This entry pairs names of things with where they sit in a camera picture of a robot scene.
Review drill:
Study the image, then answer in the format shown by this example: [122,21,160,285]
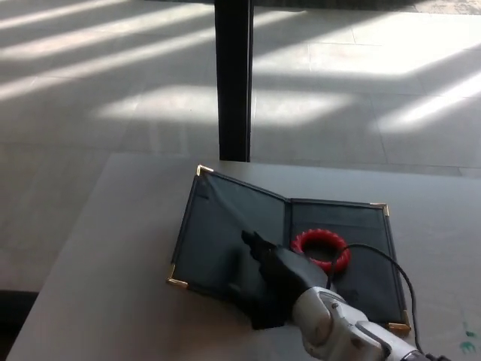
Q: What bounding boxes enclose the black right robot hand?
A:
[240,230,330,331]

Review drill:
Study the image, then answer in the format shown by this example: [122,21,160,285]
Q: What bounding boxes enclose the black USC diary folder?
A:
[165,164,413,336]

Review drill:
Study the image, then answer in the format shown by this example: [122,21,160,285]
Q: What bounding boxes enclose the black vertical pillar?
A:
[213,0,256,163]

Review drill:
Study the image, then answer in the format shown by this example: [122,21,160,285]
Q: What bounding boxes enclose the dark bench edge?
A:
[0,288,41,341]

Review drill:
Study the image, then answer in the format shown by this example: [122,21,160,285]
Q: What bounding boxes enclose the red toothed ring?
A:
[290,227,355,275]

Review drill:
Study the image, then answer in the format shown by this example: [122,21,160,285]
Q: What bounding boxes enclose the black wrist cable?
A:
[325,243,424,353]

